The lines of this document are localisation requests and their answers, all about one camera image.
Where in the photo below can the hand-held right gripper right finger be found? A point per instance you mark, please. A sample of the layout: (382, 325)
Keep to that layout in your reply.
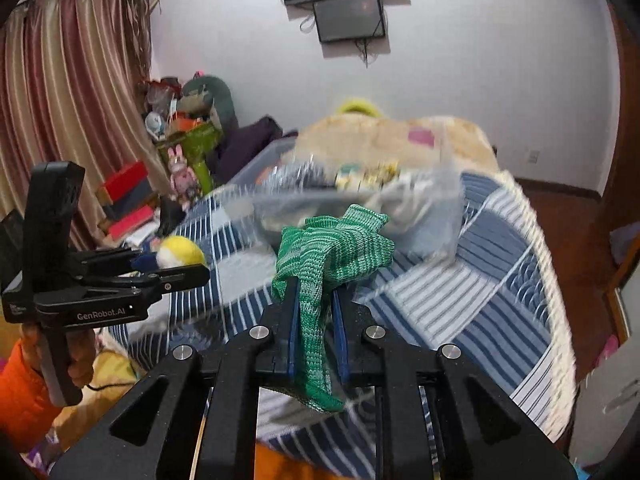
(340, 332)

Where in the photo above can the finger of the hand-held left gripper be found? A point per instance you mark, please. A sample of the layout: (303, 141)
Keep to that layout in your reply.
(170, 280)
(107, 261)

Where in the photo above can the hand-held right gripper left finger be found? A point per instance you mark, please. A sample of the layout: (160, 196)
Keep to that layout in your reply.
(293, 325)

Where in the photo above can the yellow white plush ball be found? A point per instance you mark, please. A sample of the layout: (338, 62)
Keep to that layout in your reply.
(181, 252)

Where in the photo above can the green knitted sock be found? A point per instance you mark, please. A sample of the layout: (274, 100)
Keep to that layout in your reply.
(340, 250)

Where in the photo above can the clear plastic storage box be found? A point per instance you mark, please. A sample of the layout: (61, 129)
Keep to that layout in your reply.
(360, 195)

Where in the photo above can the person's left forearm orange sleeve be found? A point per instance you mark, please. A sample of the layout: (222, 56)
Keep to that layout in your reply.
(20, 400)

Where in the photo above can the person's left hand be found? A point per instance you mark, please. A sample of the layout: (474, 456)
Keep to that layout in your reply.
(83, 357)

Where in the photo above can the red flat box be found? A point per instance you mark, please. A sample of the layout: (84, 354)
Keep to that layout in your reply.
(131, 221)
(125, 181)

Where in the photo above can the pink bunny doll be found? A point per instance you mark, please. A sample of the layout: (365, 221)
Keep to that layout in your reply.
(181, 176)

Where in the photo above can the yellow cloth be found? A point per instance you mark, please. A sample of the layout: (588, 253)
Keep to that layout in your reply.
(107, 380)

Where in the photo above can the green cardboard box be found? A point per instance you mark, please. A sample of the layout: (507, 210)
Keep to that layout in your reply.
(195, 152)

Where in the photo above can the person's orange clothing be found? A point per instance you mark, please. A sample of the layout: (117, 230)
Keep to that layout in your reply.
(285, 465)

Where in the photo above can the blue striped quilt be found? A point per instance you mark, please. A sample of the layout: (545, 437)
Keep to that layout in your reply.
(475, 280)

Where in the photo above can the striped pink curtain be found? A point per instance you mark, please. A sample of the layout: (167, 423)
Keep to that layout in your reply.
(65, 95)

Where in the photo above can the dark purple clothing pile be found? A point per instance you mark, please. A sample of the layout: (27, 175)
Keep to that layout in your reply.
(252, 142)

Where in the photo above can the grey green dinosaur plush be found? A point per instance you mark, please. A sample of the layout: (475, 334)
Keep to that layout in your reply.
(215, 97)

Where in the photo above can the beige fleece blanket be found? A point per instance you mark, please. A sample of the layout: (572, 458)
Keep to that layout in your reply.
(380, 137)

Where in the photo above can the yellow green plush toy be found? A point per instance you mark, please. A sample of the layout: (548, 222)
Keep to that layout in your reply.
(359, 107)

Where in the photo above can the wooden furniture edge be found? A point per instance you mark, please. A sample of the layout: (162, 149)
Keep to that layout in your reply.
(620, 280)

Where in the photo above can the small black wall monitor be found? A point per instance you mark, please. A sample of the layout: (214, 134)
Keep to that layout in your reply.
(349, 17)

